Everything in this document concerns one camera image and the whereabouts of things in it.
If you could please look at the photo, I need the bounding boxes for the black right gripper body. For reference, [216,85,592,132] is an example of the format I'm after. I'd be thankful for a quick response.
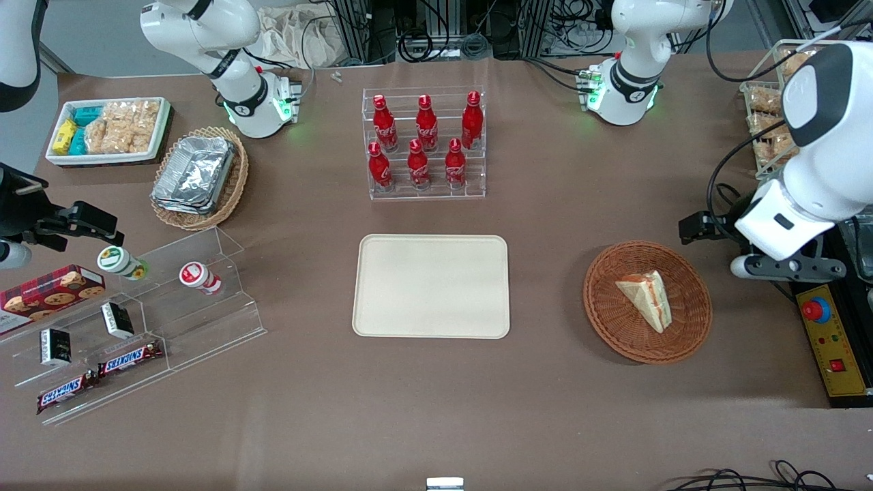
[0,164,50,241]

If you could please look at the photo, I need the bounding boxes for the triangle sandwich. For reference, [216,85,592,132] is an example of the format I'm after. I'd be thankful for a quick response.
[615,270,673,334]

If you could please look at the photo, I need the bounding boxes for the white rectangular snack tray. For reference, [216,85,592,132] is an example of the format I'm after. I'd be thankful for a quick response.
[45,97,172,167]

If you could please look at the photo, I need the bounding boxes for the round brown wicker basket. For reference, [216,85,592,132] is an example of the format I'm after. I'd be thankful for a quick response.
[583,240,713,365]

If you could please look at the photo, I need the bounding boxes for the oval wicker basket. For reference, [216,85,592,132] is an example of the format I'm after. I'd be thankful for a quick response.
[150,126,250,232]

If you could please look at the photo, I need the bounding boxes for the beige plastic tray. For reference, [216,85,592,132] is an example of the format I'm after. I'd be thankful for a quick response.
[352,234,511,340]

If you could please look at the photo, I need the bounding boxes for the green lid yoghurt bottle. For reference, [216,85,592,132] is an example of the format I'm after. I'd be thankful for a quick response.
[96,245,150,282]

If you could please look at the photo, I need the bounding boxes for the red cookie box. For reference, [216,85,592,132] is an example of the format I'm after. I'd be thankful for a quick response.
[0,265,107,336]

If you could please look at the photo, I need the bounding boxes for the bagged pastry snack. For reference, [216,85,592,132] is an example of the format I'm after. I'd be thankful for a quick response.
[750,116,797,173]
[780,50,819,77]
[746,89,783,115]

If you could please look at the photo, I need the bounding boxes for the grey metal device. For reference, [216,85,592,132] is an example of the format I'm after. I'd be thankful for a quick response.
[838,213,873,282]

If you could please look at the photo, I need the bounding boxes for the clear rice cracker pack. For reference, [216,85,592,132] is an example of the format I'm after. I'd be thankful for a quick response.
[85,119,153,155]
[102,100,162,134]

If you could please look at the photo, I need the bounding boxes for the small black carton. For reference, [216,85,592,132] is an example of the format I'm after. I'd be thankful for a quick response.
[39,328,74,368]
[101,302,136,340]

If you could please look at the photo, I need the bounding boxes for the stacked foil containers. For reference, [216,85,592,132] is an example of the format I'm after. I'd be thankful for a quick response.
[151,135,237,216]

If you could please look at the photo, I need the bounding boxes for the red lid yoghurt bottle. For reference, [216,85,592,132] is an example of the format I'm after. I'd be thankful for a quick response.
[179,262,224,296]

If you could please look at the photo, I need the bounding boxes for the yellow emergency stop box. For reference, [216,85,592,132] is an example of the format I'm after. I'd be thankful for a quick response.
[795,283,873,408]

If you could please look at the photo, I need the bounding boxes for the brown snickers bar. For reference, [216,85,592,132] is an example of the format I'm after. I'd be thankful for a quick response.
[36,372,100,416]
[98,340,165,378]

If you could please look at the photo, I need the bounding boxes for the clear acrylic stepped display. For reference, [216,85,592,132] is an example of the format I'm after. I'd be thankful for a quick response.
[0,226,267,427]

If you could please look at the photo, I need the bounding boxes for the red cola bottle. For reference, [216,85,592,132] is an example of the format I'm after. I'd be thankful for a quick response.
[372,94,399,153]
[415,95,440,153]
[444,138,468,190]
[406,138,432,191]
[368,141,394,192]
[461,91,485,151]

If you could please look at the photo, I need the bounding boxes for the clear acrylic bottle rack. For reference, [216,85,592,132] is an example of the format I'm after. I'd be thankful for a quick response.
[361,87,487,201]

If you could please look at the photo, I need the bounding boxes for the white cloth bag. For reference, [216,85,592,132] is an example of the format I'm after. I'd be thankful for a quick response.
[256,5,343,70]

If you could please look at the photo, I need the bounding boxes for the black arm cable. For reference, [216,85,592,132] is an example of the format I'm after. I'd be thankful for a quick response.
[706,123,786,237]

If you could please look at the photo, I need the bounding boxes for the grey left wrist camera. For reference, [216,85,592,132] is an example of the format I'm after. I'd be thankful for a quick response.
[730,254,847,284]

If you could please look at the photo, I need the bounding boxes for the white wire basket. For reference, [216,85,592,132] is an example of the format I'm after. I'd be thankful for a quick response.
[739,39,848,182]

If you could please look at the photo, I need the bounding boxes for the black floor cable bundle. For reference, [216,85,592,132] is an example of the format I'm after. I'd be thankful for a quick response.
[663,460,873,491]

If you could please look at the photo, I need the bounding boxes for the black coiled cable bundle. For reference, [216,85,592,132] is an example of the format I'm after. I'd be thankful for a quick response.
[398,0,493,63]

